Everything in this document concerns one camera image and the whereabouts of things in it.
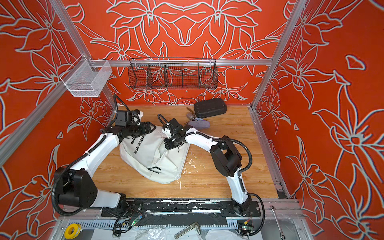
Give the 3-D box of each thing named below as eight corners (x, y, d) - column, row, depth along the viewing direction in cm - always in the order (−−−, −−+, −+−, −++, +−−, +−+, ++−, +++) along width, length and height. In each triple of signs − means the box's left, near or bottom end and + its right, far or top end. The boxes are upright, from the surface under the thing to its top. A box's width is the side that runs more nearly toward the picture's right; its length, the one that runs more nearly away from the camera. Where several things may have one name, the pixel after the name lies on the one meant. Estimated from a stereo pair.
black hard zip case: (198, 120, 112) (198, 114, 107) (192, 105, 122) (192, 99, 117) (227, 114, 115) (228, 109, 111) (219, 100, 126) (220, 95, 121)
